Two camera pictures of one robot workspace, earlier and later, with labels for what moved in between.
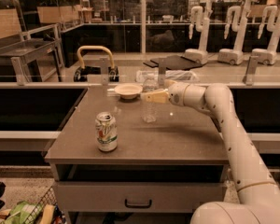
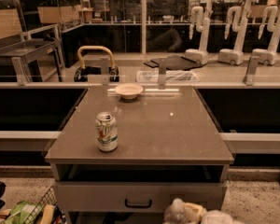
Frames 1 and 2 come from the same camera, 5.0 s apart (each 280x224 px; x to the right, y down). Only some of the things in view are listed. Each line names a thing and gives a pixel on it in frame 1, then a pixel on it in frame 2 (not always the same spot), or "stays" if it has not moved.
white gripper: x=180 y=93 to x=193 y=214
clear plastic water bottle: x=149 y=111 to x=175 y=213
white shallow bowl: x=128 y=91 stays
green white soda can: x=106 y=133 stays
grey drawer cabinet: x=119 y=161 stays
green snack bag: x=24 y=213 stays
